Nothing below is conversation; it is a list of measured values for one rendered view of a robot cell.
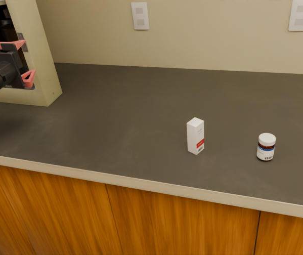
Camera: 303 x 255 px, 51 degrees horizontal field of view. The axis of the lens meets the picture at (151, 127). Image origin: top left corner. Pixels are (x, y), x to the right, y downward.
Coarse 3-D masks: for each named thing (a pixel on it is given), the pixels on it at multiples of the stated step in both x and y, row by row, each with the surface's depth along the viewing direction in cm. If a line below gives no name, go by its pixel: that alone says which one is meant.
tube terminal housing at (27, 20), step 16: (16, 0) 103; (32, 0) 110; (16, 16) 104; (32, 16) 111; (16, 32) 108; (32, 32) 112; (32, 48) 112; (48, 48) 121; (32, 64) 114; (48, 64) 122; (48, 80) 123; (0, 96) 129; (16, 96) 126; (32, 96) 123; (48, 96) 124
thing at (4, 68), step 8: (0, 56) 88; (8, 56) 87; (0, 64) 87; (8, 64) 88; (16, 64) 89; (0, 72) 85; (8, 72) 87; (16, 72) 90; (8, 80) 87; (16, 80) 92
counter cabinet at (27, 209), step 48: (0, 192) 120; (48, 192) 109; (96, 192) 101; (144, 192) 93; (0, 240) 145; (48, 240) 130; (96, 240) 118; (144, 240) 108; (192, 240) 99; (240, 240) 92; (288, 240) 86
